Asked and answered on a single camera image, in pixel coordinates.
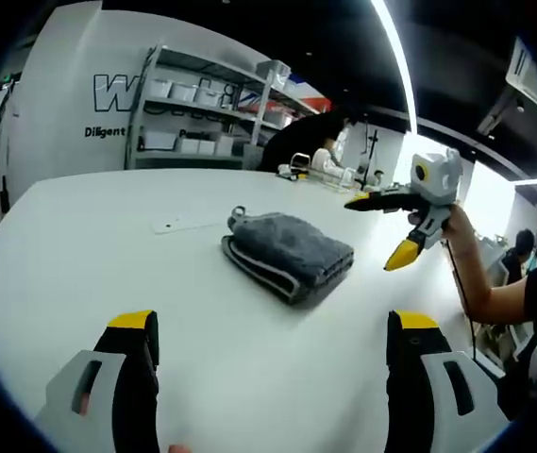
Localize grey towel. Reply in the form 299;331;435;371
221;205;355;307

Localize white flat card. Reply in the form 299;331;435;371
150;214;225;236

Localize person's right hand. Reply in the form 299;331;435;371
407;201;476;252

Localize ceiling light strip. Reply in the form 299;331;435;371
370;0;420;136

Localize ceiling air conditioner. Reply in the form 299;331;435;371
505;36;537;127

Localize metal storage shelf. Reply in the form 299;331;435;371
125;44;322;171

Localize white storage bin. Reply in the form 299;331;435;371
148;77;173;99
194;86;225;108
169;81;198;102
141;130;177;151

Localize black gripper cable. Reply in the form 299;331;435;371
445;238;479;360

